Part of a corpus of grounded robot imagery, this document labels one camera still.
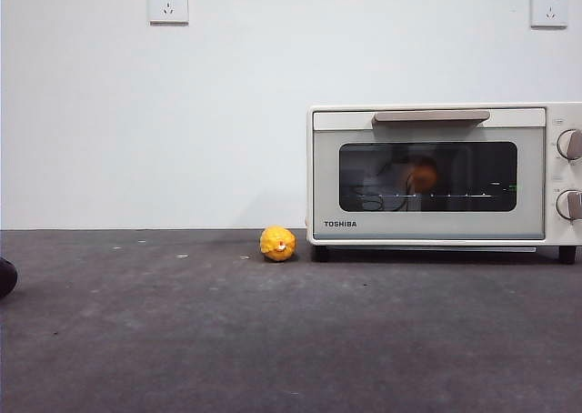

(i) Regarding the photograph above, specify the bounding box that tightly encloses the brown potato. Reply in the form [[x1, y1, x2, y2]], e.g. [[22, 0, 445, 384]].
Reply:
[[406, 156, 440, 192]]

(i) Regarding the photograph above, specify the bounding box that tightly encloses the white wall power socket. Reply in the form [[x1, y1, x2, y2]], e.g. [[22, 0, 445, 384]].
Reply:
[[530, 0, 569, 29], [149, 0, 190, 26]]

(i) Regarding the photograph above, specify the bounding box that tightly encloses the white Toshiba toaster oven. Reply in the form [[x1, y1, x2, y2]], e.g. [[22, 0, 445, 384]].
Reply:
[[306, 102, 582, 265]]

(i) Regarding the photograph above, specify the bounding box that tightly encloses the dark purple eggplant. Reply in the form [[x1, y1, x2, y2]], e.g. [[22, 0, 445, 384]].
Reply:
[[0, 257, 19, 299]]

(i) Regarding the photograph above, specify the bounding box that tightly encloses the glass oven door with handle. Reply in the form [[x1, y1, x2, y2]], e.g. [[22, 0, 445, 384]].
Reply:
[[311, 107, 547, 241]]

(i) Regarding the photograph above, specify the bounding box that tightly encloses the metal wire oven rack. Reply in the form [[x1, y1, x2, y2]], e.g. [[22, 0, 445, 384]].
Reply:
[[343, 192, 515, 200]]

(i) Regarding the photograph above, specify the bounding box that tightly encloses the beige round oven knob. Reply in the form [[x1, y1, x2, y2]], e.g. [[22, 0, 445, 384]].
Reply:
[[556, 188, 582, 221], [557, 128, 582, 162]]

